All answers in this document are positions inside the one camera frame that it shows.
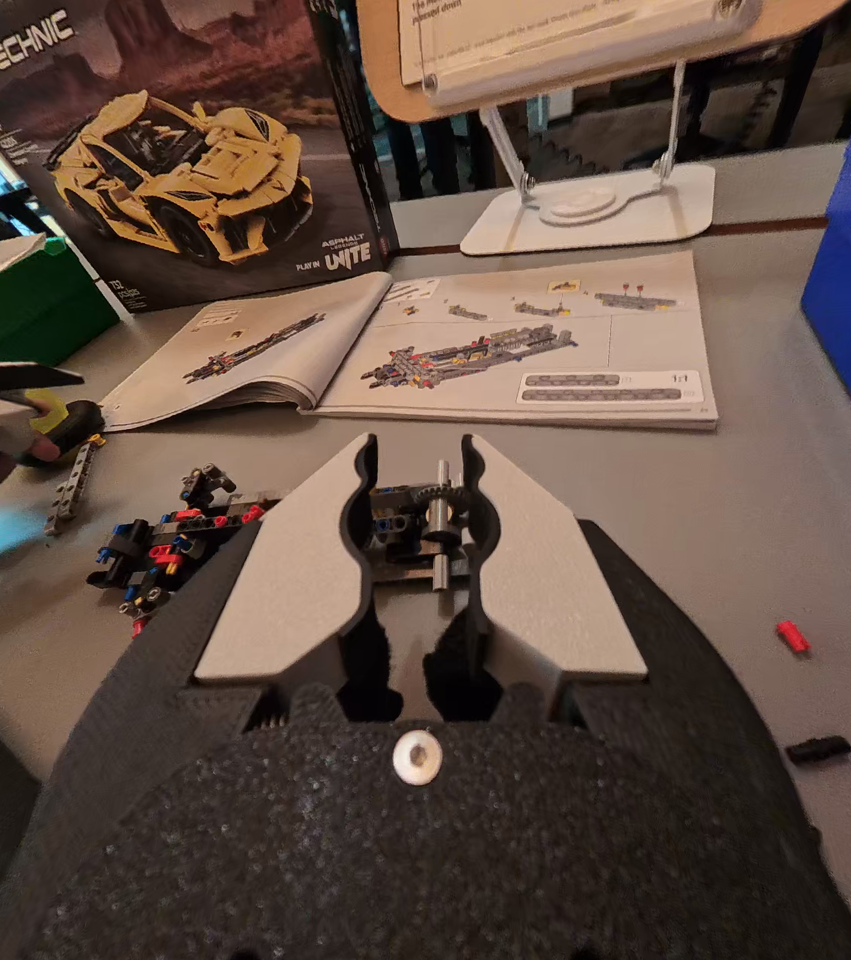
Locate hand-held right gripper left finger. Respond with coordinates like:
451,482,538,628
193,432,382,687

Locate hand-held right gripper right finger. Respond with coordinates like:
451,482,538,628
460,433,651,687

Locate long grey lego beam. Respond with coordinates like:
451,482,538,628
44,433,109,537

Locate grey lego car chassis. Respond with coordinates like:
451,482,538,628
86,459,487,639

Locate lego set box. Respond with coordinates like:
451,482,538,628
0,0,400,312

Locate scattered small lego pins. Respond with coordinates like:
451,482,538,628
776,621,851,826

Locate lego instruction booklet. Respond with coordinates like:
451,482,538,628
99,249,719,435

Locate green container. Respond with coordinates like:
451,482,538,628
0,238,121,365

